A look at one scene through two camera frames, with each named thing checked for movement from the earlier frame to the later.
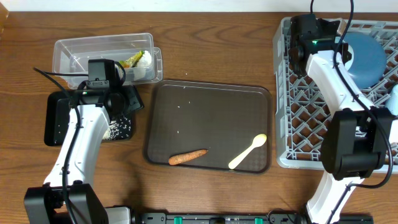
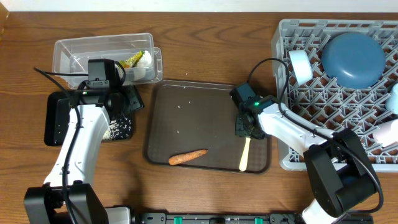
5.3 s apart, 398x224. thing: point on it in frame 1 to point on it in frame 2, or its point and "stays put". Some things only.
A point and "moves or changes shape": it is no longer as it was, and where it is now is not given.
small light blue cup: x=393 y=99 stays put
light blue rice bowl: x=349 y=64 moves or changes shape
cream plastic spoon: x=259 y=140 to x=242 y=164
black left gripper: x=134 y=100 stays put
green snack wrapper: x=132 y=61 stays put
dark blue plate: x=369 y=61 stays put
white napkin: x=140 y=71 stays put
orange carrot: x=185 y=157 stays put
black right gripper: x=344 y=51 to x=242 y=130
